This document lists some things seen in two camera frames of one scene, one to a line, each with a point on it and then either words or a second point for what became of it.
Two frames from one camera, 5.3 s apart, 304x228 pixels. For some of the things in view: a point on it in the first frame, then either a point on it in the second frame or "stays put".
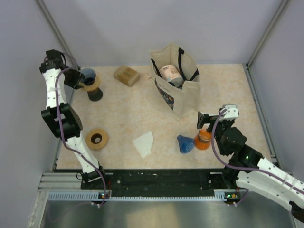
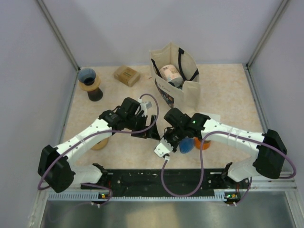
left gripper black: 75,81 to 143,118
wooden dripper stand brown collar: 94,93 stays put
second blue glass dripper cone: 186,144 stays put
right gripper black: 204,118 to 166,137
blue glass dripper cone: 88,76 stays put
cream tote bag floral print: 175,78 stays put
